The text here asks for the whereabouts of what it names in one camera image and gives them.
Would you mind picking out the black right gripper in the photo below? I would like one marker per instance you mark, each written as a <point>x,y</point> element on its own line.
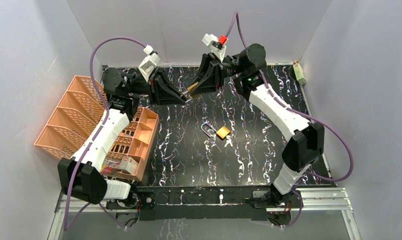
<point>212,82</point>

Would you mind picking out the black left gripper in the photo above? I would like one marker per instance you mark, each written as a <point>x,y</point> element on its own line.
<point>155,87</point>

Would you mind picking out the small brass padlock shackle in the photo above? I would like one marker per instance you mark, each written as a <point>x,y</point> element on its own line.
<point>189,95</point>

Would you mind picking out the large brass padlock shackle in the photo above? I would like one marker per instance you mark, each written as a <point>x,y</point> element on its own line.
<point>222,133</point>

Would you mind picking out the silver keys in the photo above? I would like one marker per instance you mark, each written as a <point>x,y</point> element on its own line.
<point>228,143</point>

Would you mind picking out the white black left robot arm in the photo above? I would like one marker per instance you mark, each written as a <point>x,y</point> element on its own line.
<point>80,174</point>

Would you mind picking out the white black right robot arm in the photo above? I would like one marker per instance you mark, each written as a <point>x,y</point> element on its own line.
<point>304,139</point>

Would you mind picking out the orange plastic desk organizer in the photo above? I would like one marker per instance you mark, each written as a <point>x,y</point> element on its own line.
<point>76,116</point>

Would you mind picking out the white red small box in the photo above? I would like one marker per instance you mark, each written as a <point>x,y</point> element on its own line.
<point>128,165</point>

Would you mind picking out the green white box in corner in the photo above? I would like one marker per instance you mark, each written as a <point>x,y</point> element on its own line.
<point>299,72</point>

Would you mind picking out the colourful marker set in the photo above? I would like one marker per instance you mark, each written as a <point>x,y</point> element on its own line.
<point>109,166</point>

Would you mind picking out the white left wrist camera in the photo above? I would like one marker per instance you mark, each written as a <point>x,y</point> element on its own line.
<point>149,63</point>

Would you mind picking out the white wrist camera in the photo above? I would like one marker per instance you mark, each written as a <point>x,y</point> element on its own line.
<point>149,63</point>
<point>216,44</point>

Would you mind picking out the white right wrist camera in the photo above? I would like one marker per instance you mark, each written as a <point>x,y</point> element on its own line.
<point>216,44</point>

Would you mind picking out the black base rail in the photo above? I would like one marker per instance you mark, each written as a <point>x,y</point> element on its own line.
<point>253,202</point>

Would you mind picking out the aluminium frame profile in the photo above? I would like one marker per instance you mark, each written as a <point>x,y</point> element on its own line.
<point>314,214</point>

